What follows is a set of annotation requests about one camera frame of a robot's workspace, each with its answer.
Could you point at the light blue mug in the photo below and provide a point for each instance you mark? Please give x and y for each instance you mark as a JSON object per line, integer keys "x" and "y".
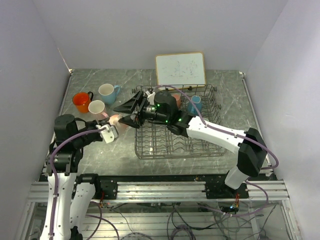
{"x": 109, "y": 93}

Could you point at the salmon pink mug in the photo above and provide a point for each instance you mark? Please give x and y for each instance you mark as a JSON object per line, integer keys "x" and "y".
{"x": 115, "y": 120}

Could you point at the dark blue textured mug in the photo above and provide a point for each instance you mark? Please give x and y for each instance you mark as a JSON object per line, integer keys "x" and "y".
{"x": 195, "y": 105}

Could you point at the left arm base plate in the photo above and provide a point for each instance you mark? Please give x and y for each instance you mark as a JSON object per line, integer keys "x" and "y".
{"x": 105, "y": 188}

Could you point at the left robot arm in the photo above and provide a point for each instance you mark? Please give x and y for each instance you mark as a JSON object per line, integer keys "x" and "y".
{"x": 70, "y": 194}

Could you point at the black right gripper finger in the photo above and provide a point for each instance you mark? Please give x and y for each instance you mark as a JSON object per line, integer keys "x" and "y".
{"x": 132, "y": 120}
{"x": 130, "y": 105}

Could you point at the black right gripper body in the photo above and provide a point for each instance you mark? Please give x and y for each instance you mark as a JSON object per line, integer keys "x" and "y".
{"x": 144, "y": 115}

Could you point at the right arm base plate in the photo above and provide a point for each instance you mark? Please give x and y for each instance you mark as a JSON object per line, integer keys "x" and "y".
{"x": 215, "y": 188}

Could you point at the yellow framed whiteboard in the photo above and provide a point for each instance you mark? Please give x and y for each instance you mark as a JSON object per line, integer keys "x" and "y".
{"x": 181, "y": 69}

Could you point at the orange mug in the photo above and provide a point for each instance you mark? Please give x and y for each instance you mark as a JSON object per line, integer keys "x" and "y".
{"x": 82, "y": 100}

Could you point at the small coral mug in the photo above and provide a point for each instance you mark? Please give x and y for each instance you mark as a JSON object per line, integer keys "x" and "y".
{"x": 178, "y": 99}

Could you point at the grey wire dish rack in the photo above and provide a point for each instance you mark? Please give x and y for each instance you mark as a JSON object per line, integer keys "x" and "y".
{"x": 157, "y": 142}

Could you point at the aluminium frame rail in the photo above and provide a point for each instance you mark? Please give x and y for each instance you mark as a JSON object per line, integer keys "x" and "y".
{"x": 154, "y": 192}

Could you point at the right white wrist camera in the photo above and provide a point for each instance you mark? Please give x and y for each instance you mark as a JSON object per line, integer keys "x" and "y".
{"x": 151, "y": 97}

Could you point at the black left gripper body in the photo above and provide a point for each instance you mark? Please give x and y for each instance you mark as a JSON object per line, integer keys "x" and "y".
{"x": 92, "y": 124}

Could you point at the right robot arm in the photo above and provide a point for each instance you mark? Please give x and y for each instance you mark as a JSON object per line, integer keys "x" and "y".
{"x": 160, "y": 108}

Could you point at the pink faceted mug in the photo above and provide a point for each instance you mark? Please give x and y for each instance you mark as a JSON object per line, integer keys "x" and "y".
{"x": 98, "y": 109}

